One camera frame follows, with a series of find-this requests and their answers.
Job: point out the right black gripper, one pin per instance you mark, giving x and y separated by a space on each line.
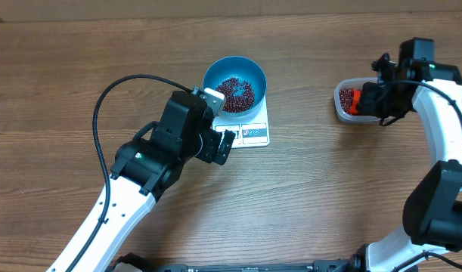
367 106

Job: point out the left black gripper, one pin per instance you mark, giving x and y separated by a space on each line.
209 154

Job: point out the red beans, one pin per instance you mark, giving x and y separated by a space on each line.
239 95

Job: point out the red measuring scoop blue handle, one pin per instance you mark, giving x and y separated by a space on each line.
355 99

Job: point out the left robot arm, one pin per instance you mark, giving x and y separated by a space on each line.
143 169

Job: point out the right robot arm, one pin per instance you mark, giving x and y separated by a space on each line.
432 216

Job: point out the white digital kitchen scale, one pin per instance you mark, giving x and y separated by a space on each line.
252 130

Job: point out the blue metal bowl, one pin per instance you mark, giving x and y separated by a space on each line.
242 68

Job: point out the clear plastic bean container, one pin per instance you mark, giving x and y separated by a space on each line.
342 115

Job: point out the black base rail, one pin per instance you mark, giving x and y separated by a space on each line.
132 262

